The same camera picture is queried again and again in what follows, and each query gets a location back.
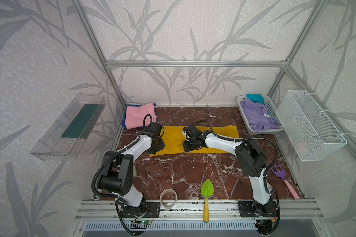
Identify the yellow printed t-shirt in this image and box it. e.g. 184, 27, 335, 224
149, 125, 239, 157

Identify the grey plastic laundry basket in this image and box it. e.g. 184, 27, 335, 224
236, 95, 284, 135

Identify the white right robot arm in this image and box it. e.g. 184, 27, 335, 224
183, 124, 279, 209

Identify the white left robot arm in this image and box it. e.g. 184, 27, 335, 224
91, 122, 165, 208

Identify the pink folded t-shirt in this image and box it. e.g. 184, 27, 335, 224
125, 102, 158, 129

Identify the blue folded t-shirt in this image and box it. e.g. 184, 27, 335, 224
121, 102, 158, 130

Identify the green toy trowel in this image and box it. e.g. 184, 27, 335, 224
201, 179, 214, 223

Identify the clear tape roll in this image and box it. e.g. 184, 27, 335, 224
159, 189, 178, 210

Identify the purple t-shirt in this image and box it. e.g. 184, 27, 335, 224
240, 98, 280, 131

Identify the teal t-shirt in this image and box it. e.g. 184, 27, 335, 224
246, 94, 265, 104

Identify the dark green sponge pad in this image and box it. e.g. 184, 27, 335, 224
61, 104, 99, 139

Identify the purple pink toy rake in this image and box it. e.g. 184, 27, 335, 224
272, 164, 301, 200

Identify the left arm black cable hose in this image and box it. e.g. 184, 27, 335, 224
91, 114, 153, 236

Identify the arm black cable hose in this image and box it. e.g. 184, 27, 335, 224
91, 114, 153, 236
194, 119, 281, 235

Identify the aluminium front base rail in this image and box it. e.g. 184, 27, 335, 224
74, 199, 324, 221

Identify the clear plastic wall shelf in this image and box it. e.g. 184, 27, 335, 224
30, 92, 106, 161

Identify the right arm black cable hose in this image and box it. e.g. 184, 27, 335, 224
194, 119, 281, 235

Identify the white wire mesh basket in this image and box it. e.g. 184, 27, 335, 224
276, 89, 348, 162

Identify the aluminium frame profile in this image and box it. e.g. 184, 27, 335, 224
71, 0, 356, 166

